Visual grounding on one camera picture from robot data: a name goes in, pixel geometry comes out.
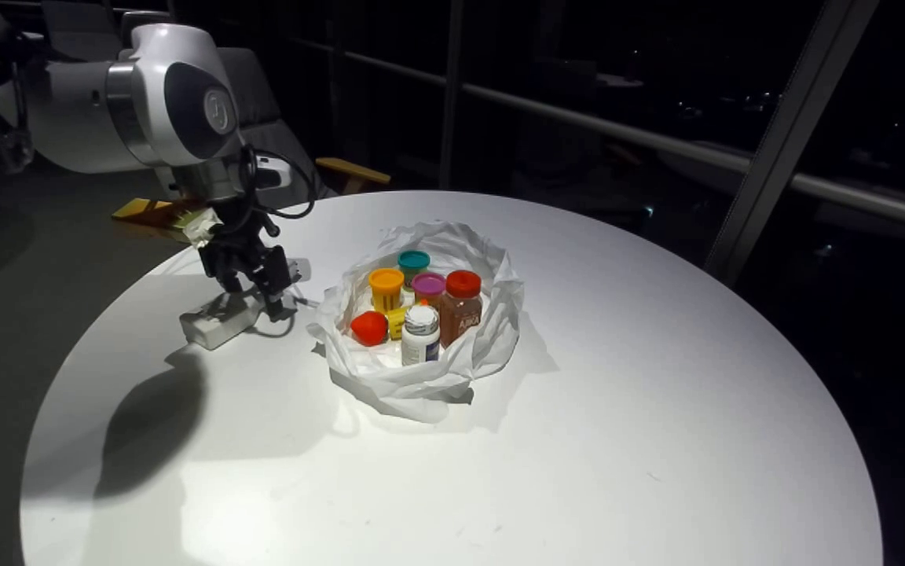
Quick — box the yellow-lid play-dough tub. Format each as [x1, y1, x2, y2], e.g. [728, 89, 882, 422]
[367, 268, 405, 311]

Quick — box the metal window rail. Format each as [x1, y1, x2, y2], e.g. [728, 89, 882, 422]
[300, 37, 905, 223]

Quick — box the vertical window post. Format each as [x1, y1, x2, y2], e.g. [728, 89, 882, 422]
[703, 0, 881, 285]

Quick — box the large white plastic bottle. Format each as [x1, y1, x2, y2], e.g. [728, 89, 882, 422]
[178, 291, 268, 351]

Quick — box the teal-lid play-dough tub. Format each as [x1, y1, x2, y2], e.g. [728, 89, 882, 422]
[397, 248, 430, 277]

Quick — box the clear crumpled plastic bag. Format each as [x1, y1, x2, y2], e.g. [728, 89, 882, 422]
[310, 223, 525, 422]

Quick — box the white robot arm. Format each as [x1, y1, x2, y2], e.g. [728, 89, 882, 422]
[0, 22, 307, 322]

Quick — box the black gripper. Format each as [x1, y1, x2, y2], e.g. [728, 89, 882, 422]
[201, 198, 310, 315]

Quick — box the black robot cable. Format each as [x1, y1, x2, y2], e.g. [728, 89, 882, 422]
[243, 145, 320, 223]

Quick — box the yellow pencil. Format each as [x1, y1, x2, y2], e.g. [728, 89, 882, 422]
[315, 157, 394, 184]

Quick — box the red-capped spice bottle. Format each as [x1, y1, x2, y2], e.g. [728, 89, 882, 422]
[442, 271, 481, 342]

